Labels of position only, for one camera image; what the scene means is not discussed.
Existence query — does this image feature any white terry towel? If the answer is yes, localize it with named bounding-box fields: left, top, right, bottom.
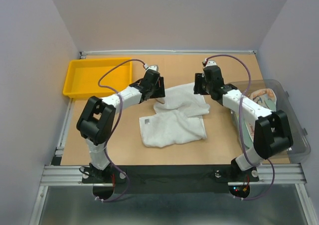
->
left=139, top=83, right=210, bottom=148

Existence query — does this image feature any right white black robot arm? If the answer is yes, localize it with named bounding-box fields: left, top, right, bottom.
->
left=193, top=65, right=294, bottom=180

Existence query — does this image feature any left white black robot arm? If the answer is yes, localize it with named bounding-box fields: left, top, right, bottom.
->
left=76, top=65, right=165, bottom=184

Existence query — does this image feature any orange and green printed towel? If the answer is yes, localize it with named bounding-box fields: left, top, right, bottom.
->
left=231, top=88, right=277, bottom=150

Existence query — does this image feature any yellow plastic tray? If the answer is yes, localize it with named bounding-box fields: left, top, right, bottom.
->
left=62, top=57, right=133, bottom=99

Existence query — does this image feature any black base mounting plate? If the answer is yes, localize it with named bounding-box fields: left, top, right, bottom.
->
left=82, top=165, right=259, bottom=194

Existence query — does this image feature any clear plastic storage bin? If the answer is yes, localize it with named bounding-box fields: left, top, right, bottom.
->
left=230, top=79, right=311, bottom=164

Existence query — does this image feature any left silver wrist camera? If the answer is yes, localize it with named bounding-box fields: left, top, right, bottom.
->
left=143, top=63, right=159, bottom=74

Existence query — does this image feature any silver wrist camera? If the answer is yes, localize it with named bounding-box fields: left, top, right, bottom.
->
left=202, top=58, right=217, bottom=67
left=143, top=63, right=159, bottom=74

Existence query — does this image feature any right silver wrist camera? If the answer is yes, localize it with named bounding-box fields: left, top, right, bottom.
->
left=202, top=58, right=217, bottom=67

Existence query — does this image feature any aluminium rail back edge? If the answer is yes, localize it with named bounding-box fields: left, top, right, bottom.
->
left=79, top=49, right=257, bottom=58

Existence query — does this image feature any aluminium frame rail front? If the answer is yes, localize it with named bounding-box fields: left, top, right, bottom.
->
left=40, top=164, right=307, bottom=186

